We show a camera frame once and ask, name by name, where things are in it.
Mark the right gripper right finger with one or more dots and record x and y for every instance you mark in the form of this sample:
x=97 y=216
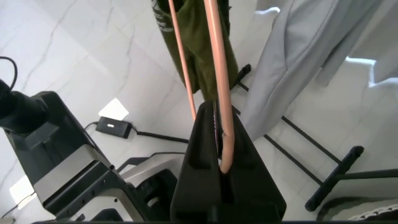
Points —
x=255 y=189

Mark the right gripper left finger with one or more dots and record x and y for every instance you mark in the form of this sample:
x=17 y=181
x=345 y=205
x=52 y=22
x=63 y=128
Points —
x=196 y=180

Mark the pink clothes hanger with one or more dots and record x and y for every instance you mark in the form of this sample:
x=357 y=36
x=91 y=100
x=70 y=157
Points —
x=221 y=77

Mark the green garment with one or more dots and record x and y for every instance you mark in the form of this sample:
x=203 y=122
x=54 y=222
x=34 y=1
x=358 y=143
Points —
x=196 y=46

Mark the pale grey shorts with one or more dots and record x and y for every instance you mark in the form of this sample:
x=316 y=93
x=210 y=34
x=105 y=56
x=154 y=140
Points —
x=295 y=46

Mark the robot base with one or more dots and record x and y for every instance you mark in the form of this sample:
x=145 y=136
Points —
x=62 y=155

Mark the black clothes rack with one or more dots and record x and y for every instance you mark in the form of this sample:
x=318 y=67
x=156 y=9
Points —
x=339 y=171

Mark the black power adapter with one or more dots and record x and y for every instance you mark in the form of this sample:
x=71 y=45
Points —
x=113 y=127

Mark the white curtain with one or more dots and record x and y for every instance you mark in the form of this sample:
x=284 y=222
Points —
x=385 y=31

